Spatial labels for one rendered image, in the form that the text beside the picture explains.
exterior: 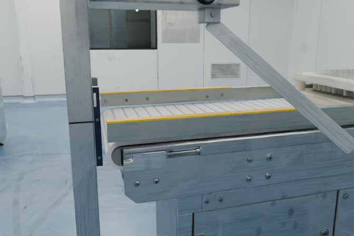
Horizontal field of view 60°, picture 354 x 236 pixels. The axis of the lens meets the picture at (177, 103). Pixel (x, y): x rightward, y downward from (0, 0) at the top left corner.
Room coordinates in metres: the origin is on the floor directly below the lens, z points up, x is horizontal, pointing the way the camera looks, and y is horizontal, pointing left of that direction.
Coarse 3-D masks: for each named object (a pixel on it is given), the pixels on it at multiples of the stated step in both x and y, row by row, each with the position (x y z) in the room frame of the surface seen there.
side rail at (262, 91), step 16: (112, 96) 0.72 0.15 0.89; (128, 96) 0.73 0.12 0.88; (144, 96) 0.74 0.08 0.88; (160, 96) 0.75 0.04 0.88; (176, 96) 0.76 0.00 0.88; (192, 96) 0.78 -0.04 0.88; (224, 96) 0.80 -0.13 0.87; (240, 96) 0.81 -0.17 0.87; (256, 96) 0.83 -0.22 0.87; (272, 96) 0.84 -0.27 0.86
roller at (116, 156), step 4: (116, 148) 0.47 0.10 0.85; (120, 148) 0.47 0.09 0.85; (112, 152) 0.47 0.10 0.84; (116, 152) 0.47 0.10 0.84; (120, 152) 0.47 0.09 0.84; (112, 156) 0.47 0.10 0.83; (116, 156) 0.47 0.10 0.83; (120, 156) 0.47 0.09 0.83; (112, 160) 0.47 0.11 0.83; (116, 160) 0.47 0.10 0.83; (120, 160) 0.47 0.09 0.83; (116, 164) 0.47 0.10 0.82; (120, 164) 0.47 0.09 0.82
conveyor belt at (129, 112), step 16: (112, 112) 0.67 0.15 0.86; (128, 112) 0.67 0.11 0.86; (144, 112) 0.67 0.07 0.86; (160, 112) 0.67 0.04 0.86; (176, 112) 0.67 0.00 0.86; (192, 112) 0.67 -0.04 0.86; (208, 112) 0.67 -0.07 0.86; (288, 128) 0.56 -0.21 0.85; (304, 128) 0.57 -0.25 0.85; (112, 144) 0.47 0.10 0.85; (128, 144) 0.48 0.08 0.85
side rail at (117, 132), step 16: (272, 112) 0.53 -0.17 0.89; (288, 112) 0.54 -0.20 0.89; (336, 112) 0.57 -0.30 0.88; (352, 112) 0.58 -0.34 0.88; (112, 128) 0.45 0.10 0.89; (128, 128) 0.46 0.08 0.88; (144, 128) 0.47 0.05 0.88; (160, 128) 0.48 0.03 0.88; (176, 128) 0.48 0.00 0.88; (192, 128) 0.49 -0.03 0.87; (208, 128) 0.50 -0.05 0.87; (224, 128) 0.51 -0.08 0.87; (240, 128) 0.51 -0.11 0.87; (256, 128) 0.52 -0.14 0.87; (272, 128) 0.53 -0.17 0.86
